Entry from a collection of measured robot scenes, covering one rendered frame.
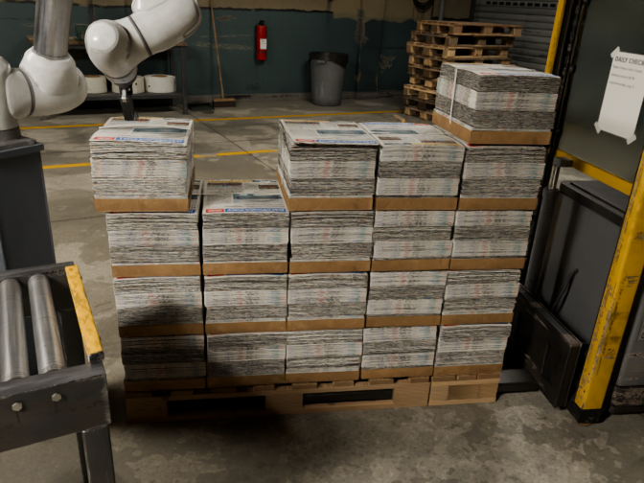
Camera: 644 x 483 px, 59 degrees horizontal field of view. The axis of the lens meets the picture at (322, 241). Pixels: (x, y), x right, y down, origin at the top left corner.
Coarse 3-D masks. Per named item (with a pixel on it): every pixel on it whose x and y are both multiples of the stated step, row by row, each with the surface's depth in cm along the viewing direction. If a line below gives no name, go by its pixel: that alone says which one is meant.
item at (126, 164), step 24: (96, 144) 169; (120, 144) 170; (144, 144) 171; (168, 144) 173; (96, 168) 173; (120, 168) 174; (144, 168) 175; (168, 168) 176; (96, 192) 176; (120, 192) 177; (144, 192) 178; (168, 192) 179
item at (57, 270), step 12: (48, 264) 150; (60, 264) 150; (72, 264) 151; (0, 276) 143; (12, 276) 143; (24, 276) 144; (48, 276) 147; (60, 276) 148; (24, 288) 145; (60, 288) 150; (24, 300) 146; (60, 300) 151; (72, 300) 152; (24, 312) 147
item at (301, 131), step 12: (288, 120) 209; (300, 120) 210; (288, 132) 189; (300, 132) 191; (312, 132) 192; (324, 132) 193; (336, 132) 194; (348, 132) 195; (360, 132) 196; (312, 144) 178; (324, 144) 179; (336, 144) 180; (348, 144) 180; (360, 144) 181; (372, 144) 182
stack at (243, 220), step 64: (256, 192) 206; (128, 256) 186; (192, 256) 189; (256, 256) 192; (320, 256) 196; (384, 256) 200; (448, 256) 204; (128, 320) 194; (192, 320) 198; (256, 320) 202; (256, 384) 214; (320, 384) 219; (384, 384) 222
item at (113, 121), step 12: (108, 120) 195; (120, 120) 196; (144, 120) 198; (156, 120) 200; (168, 120) 201; (180, 120) 203; (192, 120) 205; (192, 132) 201; (192, 144) 199; (192, 156) 201
